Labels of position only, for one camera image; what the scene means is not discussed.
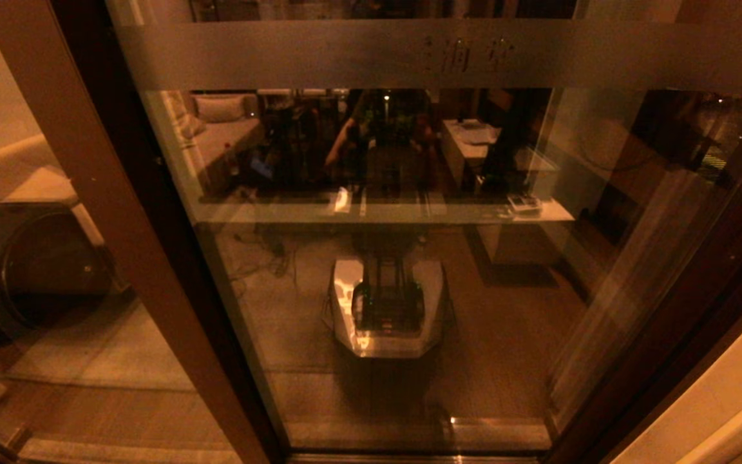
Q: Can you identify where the metal door floor track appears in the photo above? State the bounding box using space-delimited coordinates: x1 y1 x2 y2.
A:
17 438 546 464

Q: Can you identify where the fixed brown door frame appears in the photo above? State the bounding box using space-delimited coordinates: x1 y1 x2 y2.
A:
0 0 288 464

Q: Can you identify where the brown framed sliding glass door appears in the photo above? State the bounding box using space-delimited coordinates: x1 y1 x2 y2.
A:
107 0 742 461

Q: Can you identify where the dark brown door jamb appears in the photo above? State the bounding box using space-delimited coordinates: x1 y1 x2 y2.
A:
545 213 742 464

